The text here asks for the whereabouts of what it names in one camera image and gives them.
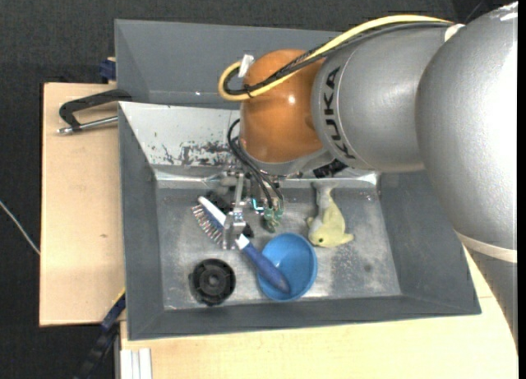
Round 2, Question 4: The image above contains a grey metal bin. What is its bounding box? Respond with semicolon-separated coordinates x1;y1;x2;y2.
113;18;482;341

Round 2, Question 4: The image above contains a blue and white brush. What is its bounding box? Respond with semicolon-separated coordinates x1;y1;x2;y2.
190;195;291;293

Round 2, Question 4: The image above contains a yellow toy dolphin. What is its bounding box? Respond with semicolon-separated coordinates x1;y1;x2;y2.
306;182;355;249

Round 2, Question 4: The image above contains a black cylinder on white bracket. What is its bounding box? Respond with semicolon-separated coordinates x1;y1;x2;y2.
311;159;347;179

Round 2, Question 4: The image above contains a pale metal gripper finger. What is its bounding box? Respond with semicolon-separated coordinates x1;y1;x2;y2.
222;220;236;251
229;209;248;249

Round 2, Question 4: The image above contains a black round ribbed cap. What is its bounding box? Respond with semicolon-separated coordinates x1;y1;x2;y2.
187;257;238;307

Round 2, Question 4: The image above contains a blue plastic bowl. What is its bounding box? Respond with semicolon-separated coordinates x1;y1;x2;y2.
256;232;319;303

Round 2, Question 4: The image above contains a pale wood board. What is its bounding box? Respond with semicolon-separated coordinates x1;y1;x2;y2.
39;81;127;327

